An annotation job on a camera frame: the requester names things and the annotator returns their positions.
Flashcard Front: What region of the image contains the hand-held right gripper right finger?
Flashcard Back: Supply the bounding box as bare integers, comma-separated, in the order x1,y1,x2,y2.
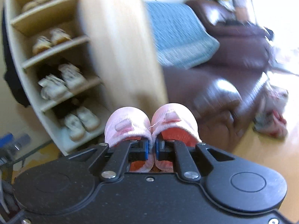
155,136,235,183

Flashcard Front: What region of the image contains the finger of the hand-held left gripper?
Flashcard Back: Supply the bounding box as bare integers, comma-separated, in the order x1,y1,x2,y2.
13,133,32,146
0,133,13,146

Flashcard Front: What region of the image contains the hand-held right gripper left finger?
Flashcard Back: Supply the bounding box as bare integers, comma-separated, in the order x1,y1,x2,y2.
69,138,150,183

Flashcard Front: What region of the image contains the pink knit shoe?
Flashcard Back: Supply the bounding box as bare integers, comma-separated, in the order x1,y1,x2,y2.
104,107,155,173
151,103,202,171

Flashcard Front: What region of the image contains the white shoe cabinet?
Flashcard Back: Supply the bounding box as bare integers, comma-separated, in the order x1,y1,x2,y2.
3,0,112,155

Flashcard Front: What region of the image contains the dark cloth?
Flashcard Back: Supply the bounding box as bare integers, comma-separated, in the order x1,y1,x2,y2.
2,12,30,109

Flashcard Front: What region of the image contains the brown leather sofa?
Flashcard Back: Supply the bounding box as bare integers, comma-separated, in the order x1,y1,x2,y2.
161,0,274,152

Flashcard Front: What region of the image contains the blue blanket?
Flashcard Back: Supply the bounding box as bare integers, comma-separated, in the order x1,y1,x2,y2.
145,1,221,69

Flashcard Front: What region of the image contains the white bag red print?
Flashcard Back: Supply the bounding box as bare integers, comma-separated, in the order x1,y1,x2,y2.
253,83,290,131

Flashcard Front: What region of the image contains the black garment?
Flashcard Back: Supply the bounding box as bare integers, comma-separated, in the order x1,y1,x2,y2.
224,20,274,40

